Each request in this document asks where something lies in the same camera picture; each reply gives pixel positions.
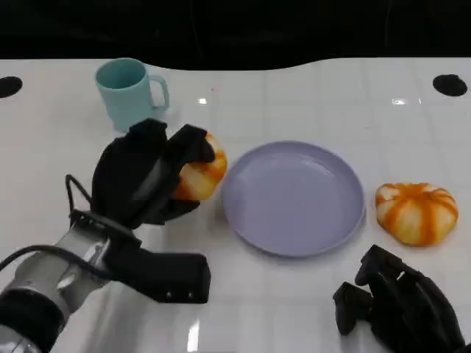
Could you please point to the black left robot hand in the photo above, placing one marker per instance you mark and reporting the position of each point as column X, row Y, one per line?
column 129, row 173

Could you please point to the orange and white toy bread roll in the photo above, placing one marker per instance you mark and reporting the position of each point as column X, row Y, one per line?
column 417, row 213
column 204, row 176

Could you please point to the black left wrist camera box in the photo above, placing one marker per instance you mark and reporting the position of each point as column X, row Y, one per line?
column 169, row 272

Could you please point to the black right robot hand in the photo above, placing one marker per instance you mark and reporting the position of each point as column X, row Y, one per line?
column 408, row 309

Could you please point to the lilac plate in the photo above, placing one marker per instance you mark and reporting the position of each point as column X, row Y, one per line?
column 292, row 198

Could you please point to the pale green mug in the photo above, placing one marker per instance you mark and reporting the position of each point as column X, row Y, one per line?
column 123, row 97

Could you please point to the black table grommet hole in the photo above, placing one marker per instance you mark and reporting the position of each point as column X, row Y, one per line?
column 9, row 86
column 449, row 85

